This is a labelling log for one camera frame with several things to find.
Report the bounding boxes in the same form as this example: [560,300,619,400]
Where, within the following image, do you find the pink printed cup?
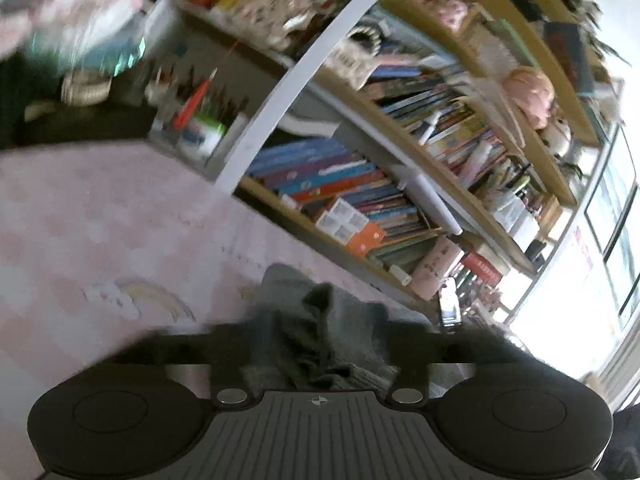
[410,236,466,302]

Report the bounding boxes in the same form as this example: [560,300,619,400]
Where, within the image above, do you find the row of colourful books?
[246,136,447,272]

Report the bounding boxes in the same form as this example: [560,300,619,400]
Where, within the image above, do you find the black smartphone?
[437,276,464,334]

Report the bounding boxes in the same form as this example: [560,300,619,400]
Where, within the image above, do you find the white flat board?
[394,162,464,237]

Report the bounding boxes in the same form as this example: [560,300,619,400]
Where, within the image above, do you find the clear plastic bag with plush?
[0,0,149,78]

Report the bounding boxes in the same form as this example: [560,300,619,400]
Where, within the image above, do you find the wooden bookshelf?
[235,0,621,311]

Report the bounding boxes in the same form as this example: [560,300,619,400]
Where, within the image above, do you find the row of red boxes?
[459,251,507,287]

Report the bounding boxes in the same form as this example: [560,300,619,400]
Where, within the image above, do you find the row of thin books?
[367,57,553,213]

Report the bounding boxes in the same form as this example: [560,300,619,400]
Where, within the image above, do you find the red tassel ornament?
[171,66,219,132]

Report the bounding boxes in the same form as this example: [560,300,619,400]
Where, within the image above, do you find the black bag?
[0,55,157,150]

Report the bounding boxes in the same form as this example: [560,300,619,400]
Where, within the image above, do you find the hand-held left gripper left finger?
[105,324,256,407]

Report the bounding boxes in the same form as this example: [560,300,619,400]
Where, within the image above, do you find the pink plush toy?
[501,66,557,130]

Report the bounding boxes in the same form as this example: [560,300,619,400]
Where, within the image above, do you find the white curved paper sheets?
[277,104,343,140]

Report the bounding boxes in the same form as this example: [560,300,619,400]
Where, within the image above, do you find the grey printed sweater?
[240,264,437,393]

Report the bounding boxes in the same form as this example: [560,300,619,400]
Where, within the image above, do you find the white pen holder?
[150,67,251,166]

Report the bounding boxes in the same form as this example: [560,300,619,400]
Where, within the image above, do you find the window frame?
[582,122,640,333]

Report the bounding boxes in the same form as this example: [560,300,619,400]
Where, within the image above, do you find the white shelf frame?
[150,0,397,197]

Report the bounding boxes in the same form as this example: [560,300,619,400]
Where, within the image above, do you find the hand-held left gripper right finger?
[384,320,533,407]

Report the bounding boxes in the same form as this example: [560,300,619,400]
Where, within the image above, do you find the orange and white box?
[325,196,390,252]
[314,205,375,260]

